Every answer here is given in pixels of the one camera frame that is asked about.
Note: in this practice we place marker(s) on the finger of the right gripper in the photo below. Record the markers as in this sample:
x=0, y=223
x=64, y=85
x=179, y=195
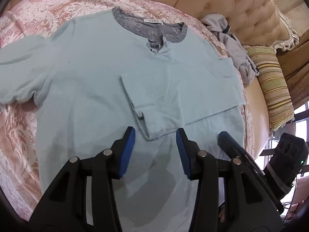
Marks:
x=227, y=143

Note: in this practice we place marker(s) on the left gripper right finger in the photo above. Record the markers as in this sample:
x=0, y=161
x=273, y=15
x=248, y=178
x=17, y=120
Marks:
x=230, y=197

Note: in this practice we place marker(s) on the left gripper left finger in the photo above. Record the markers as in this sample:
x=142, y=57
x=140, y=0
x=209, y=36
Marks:
x=81, y=196

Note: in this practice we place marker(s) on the light blue long-sleeve sweater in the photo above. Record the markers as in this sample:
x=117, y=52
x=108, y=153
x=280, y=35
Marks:
x=98, y=74

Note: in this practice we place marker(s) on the pink floral bed quilt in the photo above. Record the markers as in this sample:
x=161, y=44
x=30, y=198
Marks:
x=19, y=164

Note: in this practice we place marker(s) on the striped green gold pillow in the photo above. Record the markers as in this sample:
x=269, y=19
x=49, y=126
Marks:
x=273, y=86

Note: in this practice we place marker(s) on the grey crumpled garment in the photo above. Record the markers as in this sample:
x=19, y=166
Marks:
x=219, y=26

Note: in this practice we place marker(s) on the gold patterned curtain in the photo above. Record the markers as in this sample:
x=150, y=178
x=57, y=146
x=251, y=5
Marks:
x=295, y=67

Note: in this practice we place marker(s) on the peach tufted leather headboard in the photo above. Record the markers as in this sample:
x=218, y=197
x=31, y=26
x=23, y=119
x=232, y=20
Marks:
x=217, y=9

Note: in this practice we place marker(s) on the window with dark frame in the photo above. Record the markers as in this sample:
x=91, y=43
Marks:
x=298, y=127

